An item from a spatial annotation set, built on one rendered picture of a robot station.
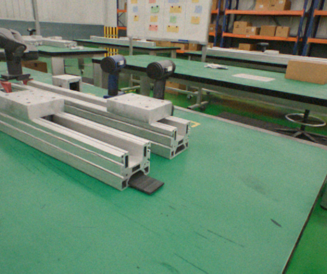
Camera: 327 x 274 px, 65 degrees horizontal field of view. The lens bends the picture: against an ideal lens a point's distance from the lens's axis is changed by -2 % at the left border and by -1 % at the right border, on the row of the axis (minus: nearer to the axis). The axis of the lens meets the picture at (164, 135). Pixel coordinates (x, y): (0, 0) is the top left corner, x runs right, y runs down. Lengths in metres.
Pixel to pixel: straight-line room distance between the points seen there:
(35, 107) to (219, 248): 0.57
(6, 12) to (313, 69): 12.03
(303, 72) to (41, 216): 2.18
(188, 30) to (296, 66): 1.80
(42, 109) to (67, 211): 0.34
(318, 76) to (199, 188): 1.90
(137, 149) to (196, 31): 3.20
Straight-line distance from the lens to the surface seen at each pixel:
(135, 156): 0.60
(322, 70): 2.37
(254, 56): 3.95
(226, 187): 0.62
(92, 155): 0.59
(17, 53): 1.25
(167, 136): 0.69
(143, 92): 3.47
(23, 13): 13.30
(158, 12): 4.12
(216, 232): 0.49
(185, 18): 3.82
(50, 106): 0.79
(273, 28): 10.36
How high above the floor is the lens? 1.10
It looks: 22 degrees down
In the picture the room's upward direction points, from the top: 3 degrees clockwise
